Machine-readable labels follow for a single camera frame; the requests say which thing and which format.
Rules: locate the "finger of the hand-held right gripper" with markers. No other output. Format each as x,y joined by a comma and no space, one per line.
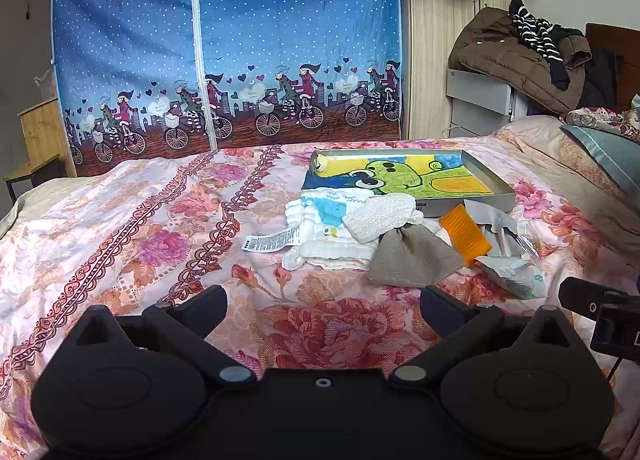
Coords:
580,295

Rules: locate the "blue printed fabric wardrobe cover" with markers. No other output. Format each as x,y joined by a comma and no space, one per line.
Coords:
125,14

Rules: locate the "beige quilt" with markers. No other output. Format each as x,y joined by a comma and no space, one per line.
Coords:
550,159

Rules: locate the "clear plastic bag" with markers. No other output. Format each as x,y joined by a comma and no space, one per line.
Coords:
45,84

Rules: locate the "white paper label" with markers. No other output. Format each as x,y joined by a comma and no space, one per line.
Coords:
270,241

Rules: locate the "teal pillow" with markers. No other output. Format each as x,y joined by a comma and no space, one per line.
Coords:
610,154

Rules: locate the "wooden side table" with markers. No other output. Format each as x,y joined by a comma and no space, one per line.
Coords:
40,129

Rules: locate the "white knit cloth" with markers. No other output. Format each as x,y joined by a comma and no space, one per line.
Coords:
375,220

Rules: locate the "grey shallow box tray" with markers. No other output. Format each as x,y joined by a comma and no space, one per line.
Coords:
435,207

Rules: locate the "white cloth blue print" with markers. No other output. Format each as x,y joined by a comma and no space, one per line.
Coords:
320,245

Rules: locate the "dark wooden headboard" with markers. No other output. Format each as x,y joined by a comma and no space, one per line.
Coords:
607,37

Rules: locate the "black garment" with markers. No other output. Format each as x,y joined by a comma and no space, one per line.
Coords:
602,79

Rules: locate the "cartoon print towel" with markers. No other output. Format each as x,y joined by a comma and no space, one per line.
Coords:
400,174

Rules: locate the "brown padded jacket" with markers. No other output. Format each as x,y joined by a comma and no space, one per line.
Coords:
500,54

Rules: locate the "orange plastic cup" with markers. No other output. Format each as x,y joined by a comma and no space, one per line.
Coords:
465,235

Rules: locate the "floral pillow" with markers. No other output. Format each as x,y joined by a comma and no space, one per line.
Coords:
600,117

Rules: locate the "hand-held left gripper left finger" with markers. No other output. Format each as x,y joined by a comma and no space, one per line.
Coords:
216,302

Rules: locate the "dark striped sweater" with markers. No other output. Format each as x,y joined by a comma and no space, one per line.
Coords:
537,34

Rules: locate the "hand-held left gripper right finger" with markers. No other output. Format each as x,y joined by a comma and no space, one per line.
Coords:
431,302

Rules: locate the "light wooden cabinet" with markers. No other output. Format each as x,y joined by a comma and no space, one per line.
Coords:
435,64

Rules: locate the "soft tissue packet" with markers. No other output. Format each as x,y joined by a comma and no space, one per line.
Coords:
515,277

